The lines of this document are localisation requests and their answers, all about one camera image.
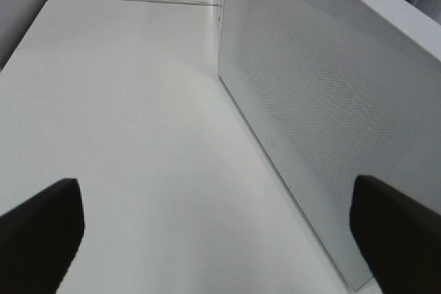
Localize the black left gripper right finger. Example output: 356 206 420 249
349 175 440 293

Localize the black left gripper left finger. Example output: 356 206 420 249
1 178 85 293

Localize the white microwave door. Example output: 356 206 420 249
218 0 440 293

